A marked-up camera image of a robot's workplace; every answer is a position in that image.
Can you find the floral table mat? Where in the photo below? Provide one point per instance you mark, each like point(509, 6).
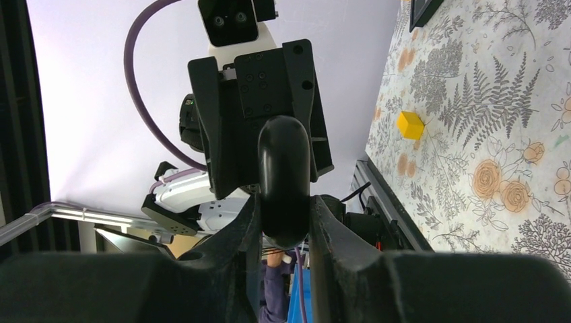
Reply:
point(490, 80)

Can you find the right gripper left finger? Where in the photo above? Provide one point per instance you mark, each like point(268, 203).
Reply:
point(217, 281)

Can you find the person in background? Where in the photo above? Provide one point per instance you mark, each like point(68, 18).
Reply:
point(274, 302)

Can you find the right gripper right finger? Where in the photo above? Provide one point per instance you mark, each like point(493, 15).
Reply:
point(351, 281)

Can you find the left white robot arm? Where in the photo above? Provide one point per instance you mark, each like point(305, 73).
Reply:
point(176, 192)

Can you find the yellow block near arm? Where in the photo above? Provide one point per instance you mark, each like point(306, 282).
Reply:
point(410, 125)

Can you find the blue bin background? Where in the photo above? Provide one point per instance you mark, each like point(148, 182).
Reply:
point(300, 307)

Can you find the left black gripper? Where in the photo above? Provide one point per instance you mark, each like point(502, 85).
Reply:
point(232, 112)

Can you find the black earbud charging case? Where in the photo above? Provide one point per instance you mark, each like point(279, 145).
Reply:
point(284, 174)

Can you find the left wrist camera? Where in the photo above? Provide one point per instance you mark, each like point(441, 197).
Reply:
point(237, 27)

